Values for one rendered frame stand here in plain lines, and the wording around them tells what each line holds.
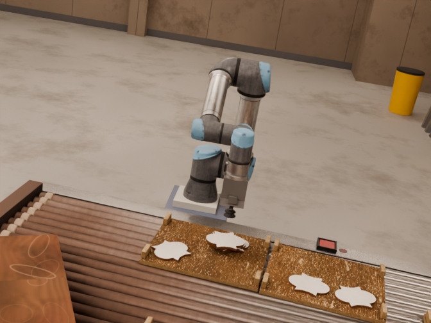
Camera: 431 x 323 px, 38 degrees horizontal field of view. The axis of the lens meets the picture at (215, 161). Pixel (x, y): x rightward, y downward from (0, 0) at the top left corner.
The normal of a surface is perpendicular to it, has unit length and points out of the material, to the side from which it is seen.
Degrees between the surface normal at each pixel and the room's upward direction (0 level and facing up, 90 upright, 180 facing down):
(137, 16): 90
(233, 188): 90
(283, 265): 0
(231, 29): 90
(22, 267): 0
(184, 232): 0
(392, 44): 90
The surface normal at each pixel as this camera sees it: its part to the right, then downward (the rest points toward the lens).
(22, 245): 0.15, -0.92
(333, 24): -0.11, 0.34
